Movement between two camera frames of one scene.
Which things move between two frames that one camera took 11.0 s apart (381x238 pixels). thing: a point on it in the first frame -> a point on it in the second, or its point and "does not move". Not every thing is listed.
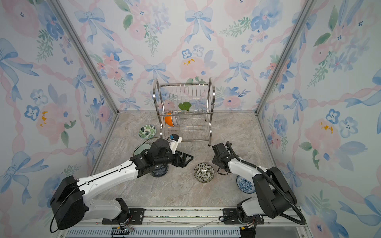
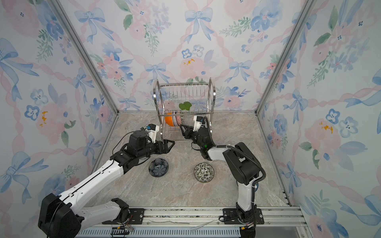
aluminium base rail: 188,222 does not move
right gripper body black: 216,160 -> 195,137
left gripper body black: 168,159 -> 151,149
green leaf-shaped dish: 185,105 does not move
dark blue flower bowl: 159,170 does not move
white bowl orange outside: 168,119 does not move
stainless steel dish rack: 185,110 does not move
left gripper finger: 179,161 -> 166,149
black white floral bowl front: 204,172 does not move
